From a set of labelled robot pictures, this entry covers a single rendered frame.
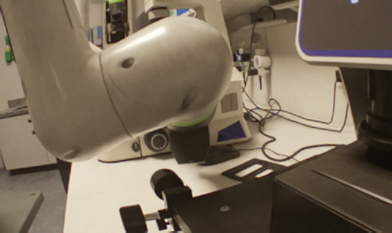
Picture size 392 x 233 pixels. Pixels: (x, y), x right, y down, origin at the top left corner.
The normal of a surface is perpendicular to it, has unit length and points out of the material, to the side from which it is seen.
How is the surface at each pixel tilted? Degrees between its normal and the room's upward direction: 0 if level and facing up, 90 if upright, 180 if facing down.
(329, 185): 0
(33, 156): 90
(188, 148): 65
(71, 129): 97
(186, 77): 98
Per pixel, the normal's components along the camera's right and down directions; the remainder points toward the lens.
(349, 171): -0.09, -0.98
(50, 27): 0.57, -0.07
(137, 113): 0.25, 0.56
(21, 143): 0.37, 0.14
